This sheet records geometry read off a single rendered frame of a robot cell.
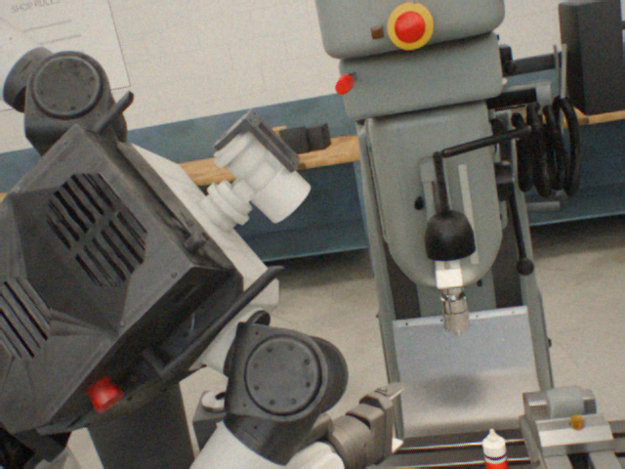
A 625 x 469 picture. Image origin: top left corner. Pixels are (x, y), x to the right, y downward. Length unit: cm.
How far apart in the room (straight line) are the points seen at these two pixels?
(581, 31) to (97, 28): 486
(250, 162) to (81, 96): 21
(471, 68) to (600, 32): 41
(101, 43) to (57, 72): 505
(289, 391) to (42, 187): 33
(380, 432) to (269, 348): 48
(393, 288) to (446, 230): 72
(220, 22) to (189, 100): 64
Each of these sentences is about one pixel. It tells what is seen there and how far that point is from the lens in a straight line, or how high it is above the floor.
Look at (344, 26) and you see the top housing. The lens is 102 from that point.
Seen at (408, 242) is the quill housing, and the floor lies 141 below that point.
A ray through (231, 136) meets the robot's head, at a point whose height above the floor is 168.
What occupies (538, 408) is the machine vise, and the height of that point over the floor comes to 100.
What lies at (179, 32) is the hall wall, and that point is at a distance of 573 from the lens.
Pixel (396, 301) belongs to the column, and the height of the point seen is 111.
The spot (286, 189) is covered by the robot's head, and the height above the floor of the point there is 161.
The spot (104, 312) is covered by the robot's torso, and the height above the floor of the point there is 157.
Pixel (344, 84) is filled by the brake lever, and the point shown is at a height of 170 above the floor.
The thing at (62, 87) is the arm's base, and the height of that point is 177.
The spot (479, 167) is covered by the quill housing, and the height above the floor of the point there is 152.
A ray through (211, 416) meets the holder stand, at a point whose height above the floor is 109.
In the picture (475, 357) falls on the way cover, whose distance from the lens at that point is 176.
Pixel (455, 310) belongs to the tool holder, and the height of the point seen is 125.
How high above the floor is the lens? 180
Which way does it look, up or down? 17 degrees down
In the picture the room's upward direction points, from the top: 11 degrees counter-clockwise
